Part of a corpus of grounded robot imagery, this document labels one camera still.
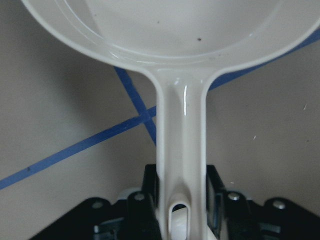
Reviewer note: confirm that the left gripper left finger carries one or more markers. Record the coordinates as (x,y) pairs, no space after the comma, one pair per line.
(141,220)

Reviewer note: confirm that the white dustpan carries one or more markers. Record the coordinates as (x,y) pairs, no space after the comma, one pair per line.
(182,46)

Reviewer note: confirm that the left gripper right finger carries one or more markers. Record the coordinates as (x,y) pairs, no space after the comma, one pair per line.
(228,213)

